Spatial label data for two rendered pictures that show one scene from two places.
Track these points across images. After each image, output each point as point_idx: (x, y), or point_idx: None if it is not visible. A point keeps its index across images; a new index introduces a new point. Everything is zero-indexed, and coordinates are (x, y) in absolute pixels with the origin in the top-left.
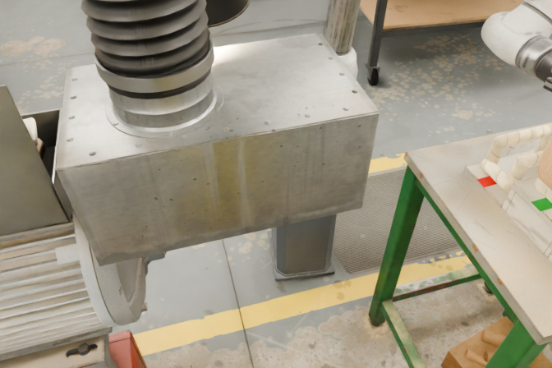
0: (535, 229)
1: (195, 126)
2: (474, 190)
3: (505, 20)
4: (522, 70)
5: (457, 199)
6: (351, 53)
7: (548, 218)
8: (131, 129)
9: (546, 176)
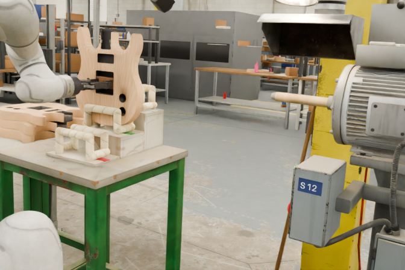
0: (135, 145)
1: None
2: (113, 164)
3: (42, 75)
4: (67, 95)
5: (126, 166)
6: None
7: (137, 133)
8: None
9: (139, 109)
